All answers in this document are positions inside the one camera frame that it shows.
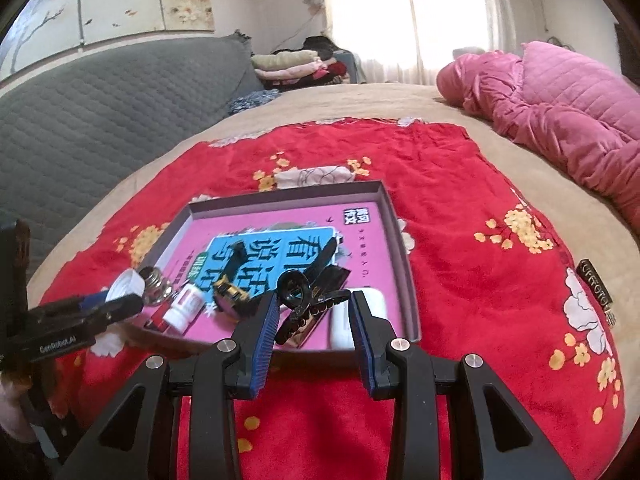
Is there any white pill bottle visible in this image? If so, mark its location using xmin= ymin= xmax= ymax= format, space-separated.
xmin=164 ymin=283 xmax=207 ymax=333

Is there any black hair claw clip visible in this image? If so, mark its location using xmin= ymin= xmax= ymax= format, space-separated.
xmin=274 ymin=237 xmax=353 ymax=346

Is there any black television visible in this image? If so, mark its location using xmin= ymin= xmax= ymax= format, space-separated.
xmin=614 ymin=22 xmax=640 ymax=83

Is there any beige bed sheet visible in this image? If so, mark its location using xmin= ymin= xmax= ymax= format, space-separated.
xmin=25 ymin=82 xmax=640 ymax=436

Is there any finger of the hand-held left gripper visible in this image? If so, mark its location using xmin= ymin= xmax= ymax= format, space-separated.
xmin=85 ymin=294 xmax=144 ymax=333
xmin=30 ymin=291 xmax=108 ymax=320

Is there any white earbuds case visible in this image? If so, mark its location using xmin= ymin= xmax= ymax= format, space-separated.
xmin=329 ymin=287 xmax=388 ymax=350

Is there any shiny metal ring fitting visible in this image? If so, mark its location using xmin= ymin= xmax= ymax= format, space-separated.
xmin=139 ymin=267 xmax=177 ymax=306

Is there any red floral blanket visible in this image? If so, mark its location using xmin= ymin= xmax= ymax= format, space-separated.
xmin=37 ymin=117 xmax=626 ymax=480

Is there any white sheer curtain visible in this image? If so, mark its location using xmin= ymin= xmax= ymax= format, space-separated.
xmin=320 ymin=0 xmax=518 ymax=86

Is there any yellow and black wristwatch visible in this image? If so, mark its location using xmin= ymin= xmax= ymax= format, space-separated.
xmin=212 ymin=240 xmax=253 ymax=318

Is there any pink quilted duvet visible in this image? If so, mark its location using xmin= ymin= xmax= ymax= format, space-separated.
xmin=436 ymin=40 xmax=640 ymax=216

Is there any dark blanket label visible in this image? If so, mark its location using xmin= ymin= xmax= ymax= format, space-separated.
xmin=580 ymin=258 xmax=615 ymax=328

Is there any blue patterned cloth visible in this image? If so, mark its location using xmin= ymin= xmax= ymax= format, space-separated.
xmin=227 ymin=89 xmax=281 ymax=116

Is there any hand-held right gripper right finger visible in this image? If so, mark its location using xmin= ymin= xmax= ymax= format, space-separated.
xmin=350 ymin=290 xmax=576 ymax=480

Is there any grey quilted headboard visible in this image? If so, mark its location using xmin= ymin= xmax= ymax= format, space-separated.
xmin=0 ymin=32 xmax=263 ymax=281

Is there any shallow grey cardboard box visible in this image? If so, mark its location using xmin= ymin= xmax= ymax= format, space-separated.
xmin=122 ymin=180 xmax=422 ymax=356

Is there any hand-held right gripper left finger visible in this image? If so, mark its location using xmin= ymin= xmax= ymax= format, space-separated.
xmin=65 ymin=290 xmax=281 ymax=480

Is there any person's left forearm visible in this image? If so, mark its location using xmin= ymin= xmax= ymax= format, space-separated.
xmin=0 ymin=375 xmax=31 ymax=443

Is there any pile of folded clothes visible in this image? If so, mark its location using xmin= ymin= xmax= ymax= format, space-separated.
xmin=250 ymin=35 xmax=358 ymax=88

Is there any white round lid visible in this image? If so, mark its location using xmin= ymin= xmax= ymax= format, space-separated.
xmin=106 ymin=269 xmax=146 ymax=306

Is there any pink book with blue panel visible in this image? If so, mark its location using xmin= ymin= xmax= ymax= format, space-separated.
xmin=150 ymin=205 xmax=406 ymax=351

